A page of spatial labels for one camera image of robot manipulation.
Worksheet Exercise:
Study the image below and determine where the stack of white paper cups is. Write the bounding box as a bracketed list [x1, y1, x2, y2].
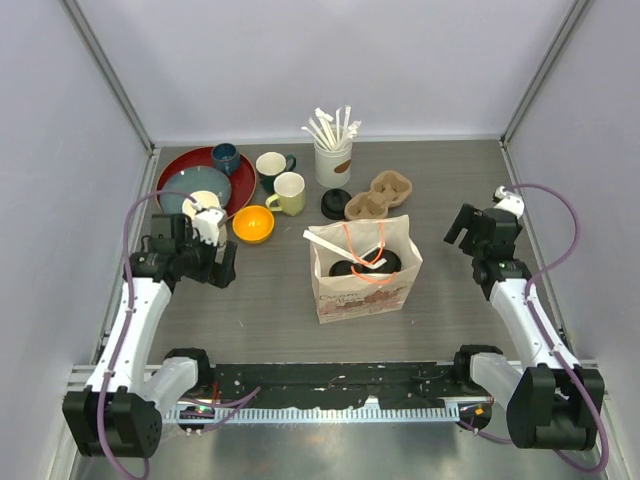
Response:
[181, 190, 229, 246]

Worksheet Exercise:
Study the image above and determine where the black cup lid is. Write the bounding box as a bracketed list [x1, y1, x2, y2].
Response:
[366, 250, 402, 274]
[329, 260, 353, 277]

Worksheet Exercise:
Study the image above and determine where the white straw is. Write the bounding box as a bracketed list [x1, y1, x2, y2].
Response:
[358, 246, 386, 265]
[302, 230, 387, 269]

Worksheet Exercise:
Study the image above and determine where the brown paper bag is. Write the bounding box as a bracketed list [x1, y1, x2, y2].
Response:
[307, 215, 423, 324]

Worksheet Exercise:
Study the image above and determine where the stack of black lids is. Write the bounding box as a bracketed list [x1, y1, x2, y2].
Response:
[320, 188, 352, 221]

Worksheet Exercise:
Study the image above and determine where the cardboard cup carrier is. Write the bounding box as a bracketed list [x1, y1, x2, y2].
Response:
[370, 170, 413, 208]
[344, 192, 389, 221]

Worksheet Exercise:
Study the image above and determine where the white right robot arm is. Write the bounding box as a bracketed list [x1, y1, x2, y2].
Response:
[444, 197, 605, 451]

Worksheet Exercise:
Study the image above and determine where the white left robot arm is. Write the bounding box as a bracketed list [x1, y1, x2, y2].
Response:
[62, 207, 237, 459]

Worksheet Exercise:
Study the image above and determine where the orange bowl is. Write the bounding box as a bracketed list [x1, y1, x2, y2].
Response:
[232, 205, 275, 244]

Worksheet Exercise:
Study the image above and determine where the blue-grey plate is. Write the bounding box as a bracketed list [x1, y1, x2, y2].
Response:
[159, 166, 232, 214]

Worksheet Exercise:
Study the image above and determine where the red round tray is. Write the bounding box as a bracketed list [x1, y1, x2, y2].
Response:
[156, 147, 257, 218]

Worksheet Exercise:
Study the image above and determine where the pale green mug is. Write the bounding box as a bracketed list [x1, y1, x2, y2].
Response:
[265, 172, 306, 216]

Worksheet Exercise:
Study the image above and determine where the small blue cup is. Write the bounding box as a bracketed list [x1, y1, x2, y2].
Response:
[211, 143, 241, 176]

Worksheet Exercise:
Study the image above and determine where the dark green mug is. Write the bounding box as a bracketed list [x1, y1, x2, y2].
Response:
[255, 152, 297, 195]

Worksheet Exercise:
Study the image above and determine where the white straw holder cup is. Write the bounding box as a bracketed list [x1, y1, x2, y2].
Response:
[314, 142, 352, 188]

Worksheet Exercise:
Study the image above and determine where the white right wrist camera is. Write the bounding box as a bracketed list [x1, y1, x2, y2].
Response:
[493, 186, 525, 219]

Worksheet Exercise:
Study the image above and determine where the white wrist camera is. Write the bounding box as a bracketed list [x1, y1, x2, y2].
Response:
[493, 186, 525, 219]
[188, 199, 227, 247]

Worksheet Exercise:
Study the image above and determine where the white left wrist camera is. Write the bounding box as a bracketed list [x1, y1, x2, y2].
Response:
[188, 199, 227, 247]

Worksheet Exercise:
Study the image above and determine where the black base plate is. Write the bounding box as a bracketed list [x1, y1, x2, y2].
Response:
[186, 362, 488, 410]

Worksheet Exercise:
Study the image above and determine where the slotted cable duct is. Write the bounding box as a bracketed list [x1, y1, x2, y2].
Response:
[164, 403, 461, 424]

